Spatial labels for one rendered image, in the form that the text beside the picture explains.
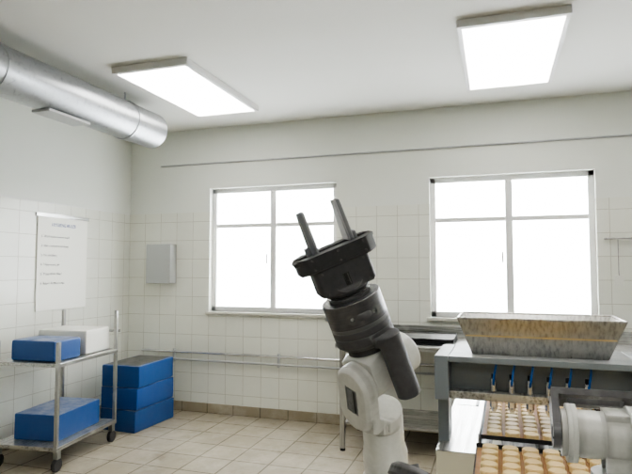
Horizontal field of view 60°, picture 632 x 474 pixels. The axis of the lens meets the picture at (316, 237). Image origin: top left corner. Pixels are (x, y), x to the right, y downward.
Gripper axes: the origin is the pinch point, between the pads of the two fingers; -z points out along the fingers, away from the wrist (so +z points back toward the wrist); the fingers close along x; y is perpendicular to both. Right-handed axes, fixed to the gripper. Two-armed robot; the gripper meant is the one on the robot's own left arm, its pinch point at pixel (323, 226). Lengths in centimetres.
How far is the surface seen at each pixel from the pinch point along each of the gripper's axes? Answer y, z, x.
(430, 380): -379, 222, 122
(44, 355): -363, 62, -160
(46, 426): -365, 113, -180
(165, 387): -473, 156, -109
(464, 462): -97, 112, 38
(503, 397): -96, 95, 60
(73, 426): -378, 126, -167
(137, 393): -437, 139, -126
